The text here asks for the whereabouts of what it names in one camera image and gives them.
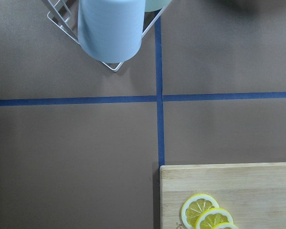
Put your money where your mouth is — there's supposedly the bamboo cutting board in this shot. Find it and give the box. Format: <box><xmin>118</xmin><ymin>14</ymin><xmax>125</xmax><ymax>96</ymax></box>
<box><xmin>160</xmin><ymin>162</ymin><xmax>286</xmax><ymax>229</ymax></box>

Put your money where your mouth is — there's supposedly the mint green plastic cup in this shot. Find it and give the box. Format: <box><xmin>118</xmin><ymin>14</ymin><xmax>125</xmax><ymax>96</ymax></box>
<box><xmin>145</xmin><ymin>0</ymin><xmax>171</xmax><ymax>12</ymax></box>

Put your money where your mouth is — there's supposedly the lemon slice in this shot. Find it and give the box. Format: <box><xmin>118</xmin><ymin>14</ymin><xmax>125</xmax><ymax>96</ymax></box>
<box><xmin>180</xmin><ymin>193</ymin><xmax>219</xmax><ymax>229</ymax></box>
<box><xmin>212</xmin><ymin>222</ymin><xmax>239</xmax><ymax>229</ymax></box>
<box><xmin>195</xmin><ymin>208</ymin><xmax>234</xmax><ymax>229</ymax></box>

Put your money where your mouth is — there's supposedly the light blue plastic cup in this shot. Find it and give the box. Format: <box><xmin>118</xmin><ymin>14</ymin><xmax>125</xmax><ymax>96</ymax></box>
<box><xmin>78</xmin><ymin>0</ymin><xmax>145</xmax><ymax>63</ymax></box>

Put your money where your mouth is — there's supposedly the white wire cup rack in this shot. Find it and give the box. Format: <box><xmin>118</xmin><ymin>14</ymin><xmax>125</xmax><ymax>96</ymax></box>
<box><xmin>43</xmin><ymin>0</ymin><xmax>167</xmax><ymax>72</ymax></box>

